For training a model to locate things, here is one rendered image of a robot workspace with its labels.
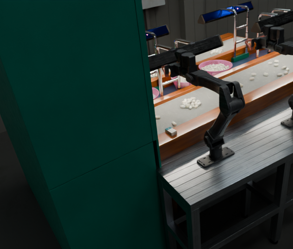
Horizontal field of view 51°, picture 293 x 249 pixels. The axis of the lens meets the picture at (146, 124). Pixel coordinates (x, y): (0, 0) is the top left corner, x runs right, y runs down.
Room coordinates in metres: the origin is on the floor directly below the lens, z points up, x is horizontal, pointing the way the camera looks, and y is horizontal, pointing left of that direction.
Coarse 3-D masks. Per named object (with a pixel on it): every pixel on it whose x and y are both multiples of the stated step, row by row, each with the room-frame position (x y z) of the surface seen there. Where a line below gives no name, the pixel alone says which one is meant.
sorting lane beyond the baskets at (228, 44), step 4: (228, 40) 3.05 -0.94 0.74; (232, 40) 3.04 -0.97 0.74; (236, 40) 3.02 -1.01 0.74; (224, 44) 2.93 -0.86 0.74; (228, 44) 2.91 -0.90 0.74; (232, 44) 2.89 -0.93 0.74; (236, 44) 2.87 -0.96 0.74; (240, 44) 2.86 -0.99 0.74; (244, 44) 2.84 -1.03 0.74; (216, 48) 2.84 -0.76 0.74; (224, 48) 2.80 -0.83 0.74; (228, 48) 2.79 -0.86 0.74; (232, 48) 2.77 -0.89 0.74; (208, 52) 2.75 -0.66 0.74; (196, 56) 2.69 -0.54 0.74; (200, 56) 2.67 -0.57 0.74; (204, 56) 2.66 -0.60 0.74; (208, 56) 2.65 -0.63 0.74; (196, 60) 2.58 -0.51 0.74; (200, 60) 2.57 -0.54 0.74; (156, 76) 2.34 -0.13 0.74
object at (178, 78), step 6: (174, 42) 1.98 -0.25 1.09; (186, 42) 1.87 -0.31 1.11; (192, 42) 1.85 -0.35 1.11; (156, 48) 1.90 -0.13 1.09; (162, 48) 1.84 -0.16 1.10; (168, 48) 1.79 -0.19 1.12; (180, 78) 1.99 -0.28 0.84; (162, 84) 1.91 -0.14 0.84; (180, 84) 1.98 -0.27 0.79; (162, 90) 1.90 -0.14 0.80
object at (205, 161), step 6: (210, 150) 1.26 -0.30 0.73; (216, 150) 1.24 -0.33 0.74; (222, 150) 1.31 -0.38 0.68; (228, 150) 1.30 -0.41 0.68; (204, 156) 1.28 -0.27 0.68; (210, 156) 1.26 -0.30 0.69; (216, 156) 1.24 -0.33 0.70; (222, 156) 1.25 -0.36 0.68; (228, 156) 1.26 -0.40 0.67; (198, 162) 1.24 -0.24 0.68; (204, 162) 1.23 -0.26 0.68; (210, 162) 1.22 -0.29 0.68; (216, 162) 1.22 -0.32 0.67
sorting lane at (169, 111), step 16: (272, 64) 2.25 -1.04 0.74; (288, 64) 2.21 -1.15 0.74; (224, 80) 2.07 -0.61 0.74; (240, 80) 2.03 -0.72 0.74; (256, 80) 2.00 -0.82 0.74; (272, 80) 1.96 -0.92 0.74; (192, 96) 1.88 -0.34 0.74; (208, 96) 1.84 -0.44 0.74; (160, 112) 1.71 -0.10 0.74; (176, 112) 1.68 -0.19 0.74; (192, 112) 1.66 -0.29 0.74; (160, 128) 1.51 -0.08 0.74
